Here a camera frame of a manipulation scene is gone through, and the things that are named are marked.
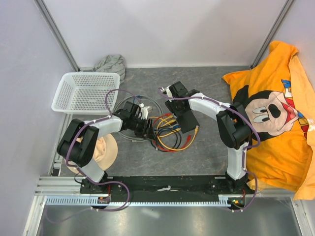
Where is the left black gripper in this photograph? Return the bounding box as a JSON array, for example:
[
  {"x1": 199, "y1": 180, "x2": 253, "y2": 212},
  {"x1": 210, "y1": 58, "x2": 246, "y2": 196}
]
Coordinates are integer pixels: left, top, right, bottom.
[{"x1": 129, "y1": 117, "x2": 157, "y2": 141}]

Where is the black network switch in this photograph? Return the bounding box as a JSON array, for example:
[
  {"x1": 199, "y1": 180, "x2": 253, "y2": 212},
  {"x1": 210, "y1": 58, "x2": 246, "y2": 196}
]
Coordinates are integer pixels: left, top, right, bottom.
[{"x1": 176, "y1": 110, "x2": 200, "y2": 134}]

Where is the blue ethernet cable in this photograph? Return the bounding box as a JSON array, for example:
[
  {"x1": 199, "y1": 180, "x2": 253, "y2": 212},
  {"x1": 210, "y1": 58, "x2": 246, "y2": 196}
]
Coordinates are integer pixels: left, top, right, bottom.
[{"x1": 132, "y1": 94, "x2": 183, "y2": 138}]

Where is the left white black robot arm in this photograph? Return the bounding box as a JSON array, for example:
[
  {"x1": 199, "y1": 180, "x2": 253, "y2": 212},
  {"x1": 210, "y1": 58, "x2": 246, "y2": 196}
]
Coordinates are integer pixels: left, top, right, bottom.
[{"x1": 57, "y1": 102, "x2": 156, "y2": 193}]

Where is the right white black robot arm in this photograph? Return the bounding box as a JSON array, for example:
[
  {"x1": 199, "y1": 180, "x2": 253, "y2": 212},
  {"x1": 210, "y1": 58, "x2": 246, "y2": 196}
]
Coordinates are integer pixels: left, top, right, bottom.
[{"x1": 161, "y1": 82, "x2": 252, "y2": 194}]

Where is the beige bucket hat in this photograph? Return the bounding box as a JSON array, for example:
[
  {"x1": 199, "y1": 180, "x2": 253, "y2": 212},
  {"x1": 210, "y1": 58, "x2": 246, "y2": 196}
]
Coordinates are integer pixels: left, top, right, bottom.
[{"x1": 64, "y1": 134, "x2": 119, "y2": 176}]

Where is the grey crumpled cloth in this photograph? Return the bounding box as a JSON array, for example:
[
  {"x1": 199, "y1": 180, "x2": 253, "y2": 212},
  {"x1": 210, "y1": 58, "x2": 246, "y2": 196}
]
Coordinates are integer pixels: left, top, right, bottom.
[{"x1": 93, "y1": 55, "x2": 126, "y2": 84}]

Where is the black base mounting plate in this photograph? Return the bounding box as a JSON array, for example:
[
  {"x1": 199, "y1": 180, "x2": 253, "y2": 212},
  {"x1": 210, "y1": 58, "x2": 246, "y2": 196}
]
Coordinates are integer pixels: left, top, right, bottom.
[{"x1": 80, "y1": 175, "x2": 254, "y2": 202}]

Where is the white perforated plastic basket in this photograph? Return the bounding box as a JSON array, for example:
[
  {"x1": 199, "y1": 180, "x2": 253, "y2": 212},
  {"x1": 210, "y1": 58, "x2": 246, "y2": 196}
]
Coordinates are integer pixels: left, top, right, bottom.
[{"x1": 51, "y1": 72, "x2": 120, "y2": 115}]

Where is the orange cartoon print shirt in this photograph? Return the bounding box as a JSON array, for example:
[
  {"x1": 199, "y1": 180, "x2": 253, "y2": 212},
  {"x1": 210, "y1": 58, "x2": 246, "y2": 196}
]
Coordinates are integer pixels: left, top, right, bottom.
[{"x1": 223, "y1": 41, "x2": 315, "y2": 200}]

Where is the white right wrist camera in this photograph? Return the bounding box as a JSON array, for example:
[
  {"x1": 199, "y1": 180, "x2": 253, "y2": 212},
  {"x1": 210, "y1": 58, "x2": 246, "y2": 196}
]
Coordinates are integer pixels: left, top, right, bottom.
[{"x1": 164, "y1": 86, "x2": 173, "y2": 97}]

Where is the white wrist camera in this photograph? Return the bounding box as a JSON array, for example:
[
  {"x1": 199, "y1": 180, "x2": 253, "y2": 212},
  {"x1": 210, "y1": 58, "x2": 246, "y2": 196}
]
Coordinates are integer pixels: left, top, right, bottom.
[
  {"x1": 139, "y1": 103, "x2": 152, "y2": 119},
  {"x1": 164, "y1": 86, "x2": 173, "y2": 97}
]

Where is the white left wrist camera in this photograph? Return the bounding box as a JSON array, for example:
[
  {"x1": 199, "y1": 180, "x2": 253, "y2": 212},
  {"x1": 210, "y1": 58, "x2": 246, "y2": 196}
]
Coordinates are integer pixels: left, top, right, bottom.
[{"x1": 139, "y1": 103, "x2": 152, "y2": 119}]

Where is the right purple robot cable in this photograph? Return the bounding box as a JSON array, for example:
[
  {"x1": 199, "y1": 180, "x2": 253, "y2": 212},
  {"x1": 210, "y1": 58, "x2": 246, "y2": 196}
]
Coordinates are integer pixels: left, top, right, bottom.
[{"x1": 157, "y1": 87, "x2": 261, "y2": 213}]

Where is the black ethernet cable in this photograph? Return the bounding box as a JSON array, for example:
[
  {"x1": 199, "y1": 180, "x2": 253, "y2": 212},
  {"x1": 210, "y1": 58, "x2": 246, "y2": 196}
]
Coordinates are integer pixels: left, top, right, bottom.
[{"x1": 151, "y1": 122, "x2": 183, "y2": 151}]

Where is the red ethernet cable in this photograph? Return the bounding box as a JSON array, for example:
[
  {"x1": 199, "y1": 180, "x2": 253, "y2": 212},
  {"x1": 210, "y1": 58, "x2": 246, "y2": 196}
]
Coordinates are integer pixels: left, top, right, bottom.
[{"x1": 150, "y1": 113, "x2": 193, "y2": 152}]

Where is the grey ethernet cable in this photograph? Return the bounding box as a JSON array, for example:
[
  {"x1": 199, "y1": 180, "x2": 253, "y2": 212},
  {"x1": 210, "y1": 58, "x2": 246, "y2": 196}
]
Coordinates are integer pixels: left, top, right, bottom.
[{"x1": 114, "y1": 95, "x2": 162, "y2": 143}]

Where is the grey slotted cable duct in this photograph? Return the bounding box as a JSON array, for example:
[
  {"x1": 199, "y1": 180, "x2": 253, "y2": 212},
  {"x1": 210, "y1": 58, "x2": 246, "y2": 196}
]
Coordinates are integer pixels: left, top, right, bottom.
[{"x1": 45, "y1": 196, "x2": 233, "y2": 207}]

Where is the right aluminium frame post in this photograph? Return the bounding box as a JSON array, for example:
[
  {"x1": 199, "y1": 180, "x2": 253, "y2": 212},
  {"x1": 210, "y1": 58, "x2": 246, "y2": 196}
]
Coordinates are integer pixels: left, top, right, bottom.
[{"x1": 250, "y1": 0, "x2": 295, "y2": 69}]

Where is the aluminium frame post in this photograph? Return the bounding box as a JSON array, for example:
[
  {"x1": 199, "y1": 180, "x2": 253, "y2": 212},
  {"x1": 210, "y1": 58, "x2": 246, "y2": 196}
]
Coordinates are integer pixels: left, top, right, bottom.
[
  {"x1": 250, "y1": 0, "x2": 295, "y2": 69},
  {"x1": 34, "y1": 0, "x2": 80, "y2": 72}
]

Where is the left aluminium frame post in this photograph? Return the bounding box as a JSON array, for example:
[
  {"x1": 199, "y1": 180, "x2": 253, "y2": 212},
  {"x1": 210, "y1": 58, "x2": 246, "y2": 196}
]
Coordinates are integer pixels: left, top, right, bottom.
[{"x1": 34, "y1": 0, "x2": 80, "y2": 72}]

